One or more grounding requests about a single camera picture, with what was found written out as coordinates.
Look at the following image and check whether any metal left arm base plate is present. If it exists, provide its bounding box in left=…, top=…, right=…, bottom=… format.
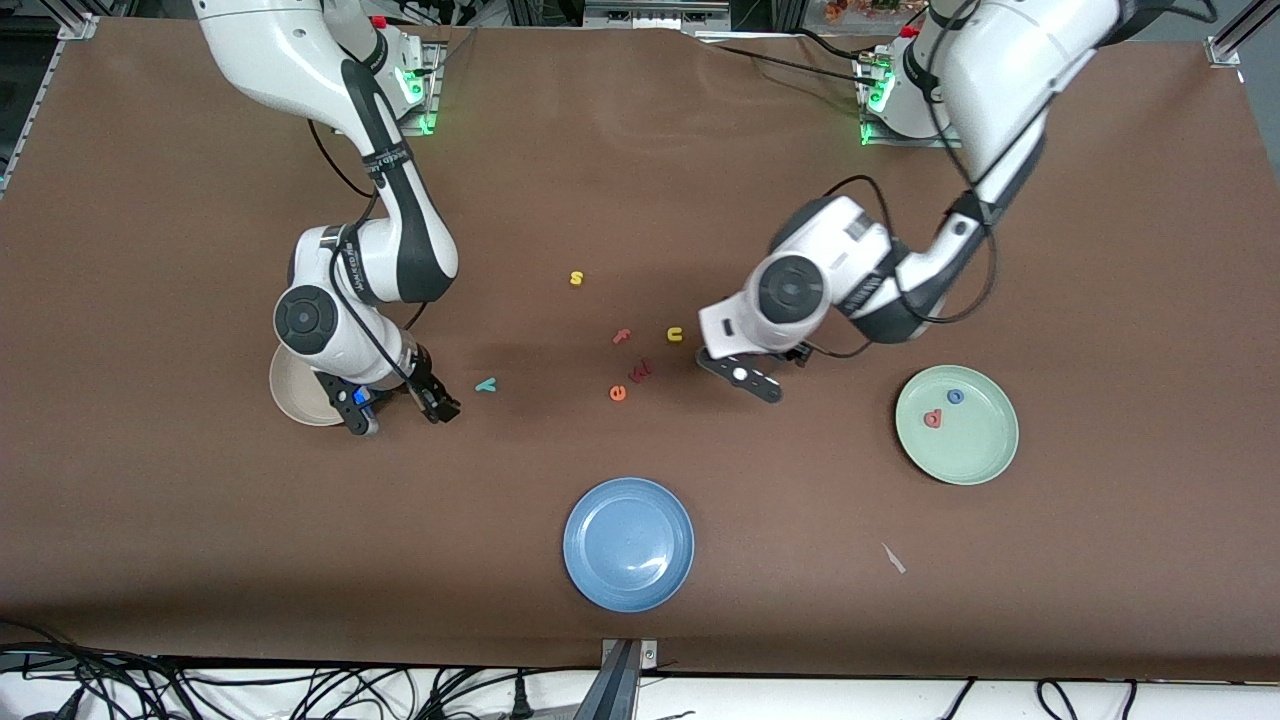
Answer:
left=860, top=50, right=963, bottom=149

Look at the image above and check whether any black table cable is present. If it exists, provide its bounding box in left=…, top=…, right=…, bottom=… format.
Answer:
left=790, top=28, right=873, bottom=61
left=700, top=38, right=881, bottom=91

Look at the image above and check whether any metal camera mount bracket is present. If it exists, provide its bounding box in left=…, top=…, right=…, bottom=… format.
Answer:
left=575, top=638, right=661, bottom=720

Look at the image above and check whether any brown table cover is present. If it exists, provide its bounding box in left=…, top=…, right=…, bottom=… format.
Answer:
left=0, top=18, right=1280, bottom=683

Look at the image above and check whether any orange background object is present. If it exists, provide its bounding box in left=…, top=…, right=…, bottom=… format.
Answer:
left=825, top=0, right=921, bottom=21

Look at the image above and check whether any blue plate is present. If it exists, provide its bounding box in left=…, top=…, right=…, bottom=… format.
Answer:
left=563, top=477, right=696, bottom=613

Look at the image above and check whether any beige brown plate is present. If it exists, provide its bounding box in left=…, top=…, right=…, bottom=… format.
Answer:
left=269, top=345, right=347, bottom=428

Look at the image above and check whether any aluminium table corner rail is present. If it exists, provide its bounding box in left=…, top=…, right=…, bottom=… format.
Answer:
left=0, top=14, right=101, bottom=196
left=1204, top=0, right=1280, bottom=68

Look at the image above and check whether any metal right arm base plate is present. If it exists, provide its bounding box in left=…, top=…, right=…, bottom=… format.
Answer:
left=395, top=40, right=443, bottom=137

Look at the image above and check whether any pale green plate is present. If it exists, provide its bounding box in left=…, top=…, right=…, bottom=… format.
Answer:
left=895, top=365, right=1020, bottom=487

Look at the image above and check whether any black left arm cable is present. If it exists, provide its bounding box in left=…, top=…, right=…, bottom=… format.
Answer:
left=808, top=0, right=1001, bottom=359

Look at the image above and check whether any black floor cable bundle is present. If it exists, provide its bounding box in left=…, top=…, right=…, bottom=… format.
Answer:
left=0, top=620, right=601, bottom=720

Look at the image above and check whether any aluminium frame bar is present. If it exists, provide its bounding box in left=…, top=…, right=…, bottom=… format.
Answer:
left=583, top=0, right=733, bottom=31

